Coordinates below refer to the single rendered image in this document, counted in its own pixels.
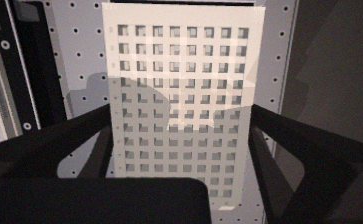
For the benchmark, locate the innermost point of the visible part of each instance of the grey perforated base plate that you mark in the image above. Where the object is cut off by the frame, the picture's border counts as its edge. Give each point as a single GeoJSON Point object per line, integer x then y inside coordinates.
{"type": "Point", "coordinates": [77, 36]}

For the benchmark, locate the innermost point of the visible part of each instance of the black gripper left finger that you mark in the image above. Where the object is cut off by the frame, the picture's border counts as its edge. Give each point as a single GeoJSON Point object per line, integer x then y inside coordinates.
{"type": "Point", "coordinates": [37, 154]}

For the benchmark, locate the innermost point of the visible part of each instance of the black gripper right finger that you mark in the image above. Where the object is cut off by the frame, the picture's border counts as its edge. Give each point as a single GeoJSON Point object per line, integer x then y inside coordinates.
{"type": "Point", "coordinates": [332, 186]}

